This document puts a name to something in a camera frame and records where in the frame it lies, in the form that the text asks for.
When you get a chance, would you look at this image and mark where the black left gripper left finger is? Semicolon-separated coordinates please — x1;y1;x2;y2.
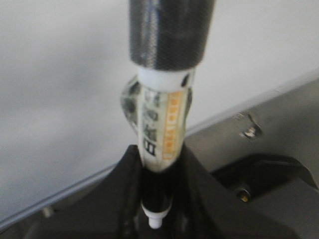
0;145;145;239

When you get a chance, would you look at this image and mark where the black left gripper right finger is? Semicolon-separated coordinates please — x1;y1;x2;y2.
173;146;299;239

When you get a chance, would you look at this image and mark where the whiteboard marker with label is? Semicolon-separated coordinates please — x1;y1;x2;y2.
120;0;214;229

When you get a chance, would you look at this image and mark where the grey robot base platform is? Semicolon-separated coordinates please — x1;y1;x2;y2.
0;79;319;239

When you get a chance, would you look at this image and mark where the white whiteboard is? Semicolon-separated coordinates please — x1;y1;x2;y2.
0;0;319;228

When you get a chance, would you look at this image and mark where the black base bumper with sensor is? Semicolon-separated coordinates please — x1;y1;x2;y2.
211;154;318;203

